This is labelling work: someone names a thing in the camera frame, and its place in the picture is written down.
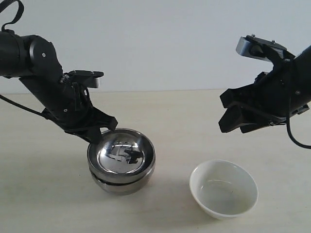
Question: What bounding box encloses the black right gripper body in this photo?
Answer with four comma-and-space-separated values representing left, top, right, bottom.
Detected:
252, 62, 311, 125

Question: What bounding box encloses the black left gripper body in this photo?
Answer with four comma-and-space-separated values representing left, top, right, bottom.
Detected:
19, 72, 94, 133

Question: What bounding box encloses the ribbed steel bowl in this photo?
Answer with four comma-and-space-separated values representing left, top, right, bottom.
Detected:
87, 128, 156, 184

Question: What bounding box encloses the plain steel bowl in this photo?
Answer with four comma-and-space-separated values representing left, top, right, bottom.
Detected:
90, 168, 155, 196

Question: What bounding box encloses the white ceramic bowl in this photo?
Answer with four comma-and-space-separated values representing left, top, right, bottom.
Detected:
189, 160, 259, 220

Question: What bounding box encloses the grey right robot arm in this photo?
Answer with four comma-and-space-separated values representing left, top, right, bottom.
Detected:
218, 45, 311, 133

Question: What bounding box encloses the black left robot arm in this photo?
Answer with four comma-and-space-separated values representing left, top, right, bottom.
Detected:
0, 32, 118, 144

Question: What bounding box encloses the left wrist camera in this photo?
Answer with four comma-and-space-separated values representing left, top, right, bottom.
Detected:
63, 70, 104, 89

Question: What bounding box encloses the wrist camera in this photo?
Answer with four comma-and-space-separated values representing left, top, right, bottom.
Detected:
236, 34, 295, 64
63, 70, 104, 89

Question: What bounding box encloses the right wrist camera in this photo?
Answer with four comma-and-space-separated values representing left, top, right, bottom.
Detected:
236, 34, 295, 64

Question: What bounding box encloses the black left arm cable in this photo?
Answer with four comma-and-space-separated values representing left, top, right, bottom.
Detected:
0, 0, 47, 117

